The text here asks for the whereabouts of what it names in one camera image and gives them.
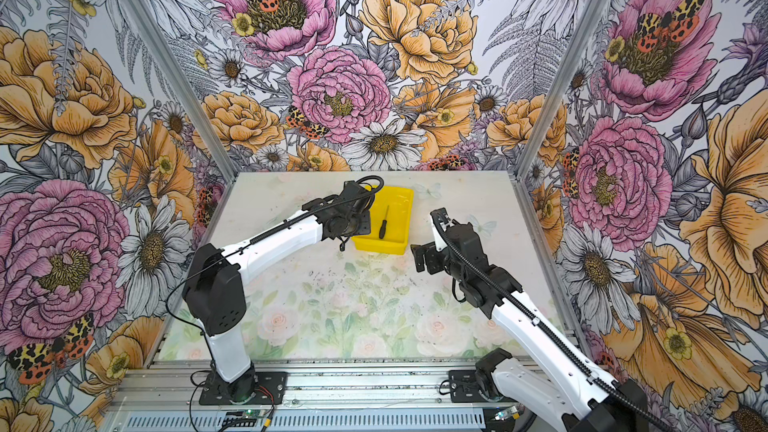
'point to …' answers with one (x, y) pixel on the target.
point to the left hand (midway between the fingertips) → (359, 229)
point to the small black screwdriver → (382, 229)
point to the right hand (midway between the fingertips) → (430, 250)
